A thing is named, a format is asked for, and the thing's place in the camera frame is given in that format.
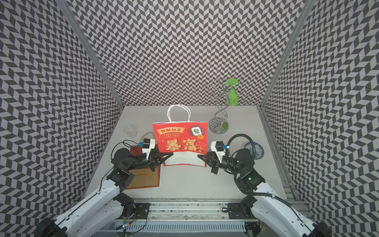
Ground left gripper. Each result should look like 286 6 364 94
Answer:
126 149 173 173

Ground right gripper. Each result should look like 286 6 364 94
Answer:
198 151 244 175

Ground plain red paper bag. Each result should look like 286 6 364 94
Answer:
126 132 161 190

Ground red printed paper bag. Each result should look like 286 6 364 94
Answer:
153 104 208 167

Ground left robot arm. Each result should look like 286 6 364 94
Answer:
34 139 173 237

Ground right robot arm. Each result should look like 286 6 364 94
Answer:
198 133 332 237

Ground clear plastic cup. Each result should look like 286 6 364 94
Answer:
123 124 138 138

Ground blue white ceramic dish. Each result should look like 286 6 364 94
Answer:
244 142 265 160

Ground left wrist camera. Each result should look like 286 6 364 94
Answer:
138 138 156 160

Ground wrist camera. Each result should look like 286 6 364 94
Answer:
210 141 230 163
138 138 156 160

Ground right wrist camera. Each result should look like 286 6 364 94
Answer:
210 141 230 163

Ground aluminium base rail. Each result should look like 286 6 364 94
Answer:
70 197 314 237

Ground green wire rack stand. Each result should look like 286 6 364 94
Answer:
209 78 240 134

